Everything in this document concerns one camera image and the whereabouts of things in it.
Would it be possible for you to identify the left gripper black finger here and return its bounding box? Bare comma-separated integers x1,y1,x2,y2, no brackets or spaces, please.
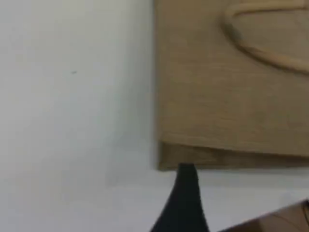
149,163,210,232

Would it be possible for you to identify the brown cardboard box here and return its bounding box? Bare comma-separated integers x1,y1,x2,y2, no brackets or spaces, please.
217,200,309,232

